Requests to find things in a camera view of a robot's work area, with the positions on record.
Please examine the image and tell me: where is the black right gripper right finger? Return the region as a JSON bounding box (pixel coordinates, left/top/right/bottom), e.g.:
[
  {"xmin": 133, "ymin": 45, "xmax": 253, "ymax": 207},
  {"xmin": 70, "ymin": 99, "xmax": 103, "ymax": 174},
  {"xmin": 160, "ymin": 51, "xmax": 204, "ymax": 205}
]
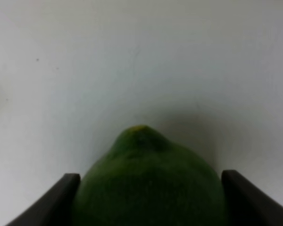
[{"xmin": 221, "ymin": 170, "xmax": 283, "ymax": 226}]

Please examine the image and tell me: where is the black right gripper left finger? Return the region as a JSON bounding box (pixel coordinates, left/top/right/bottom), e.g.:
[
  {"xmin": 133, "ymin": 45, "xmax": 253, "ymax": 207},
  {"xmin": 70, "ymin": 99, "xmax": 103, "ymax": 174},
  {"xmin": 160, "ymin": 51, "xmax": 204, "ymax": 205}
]
[{"xmin": 8, "ymin": 173, "xmax": 81, "ymax": 226}]

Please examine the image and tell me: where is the green lime fruit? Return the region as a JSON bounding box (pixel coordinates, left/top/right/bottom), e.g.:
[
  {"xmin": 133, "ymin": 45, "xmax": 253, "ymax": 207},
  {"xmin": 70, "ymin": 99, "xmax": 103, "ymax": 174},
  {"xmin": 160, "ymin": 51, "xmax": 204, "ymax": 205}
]
[{"xmin": 71, "ymin": 125, "xmax": 230, "ymax": 226}]

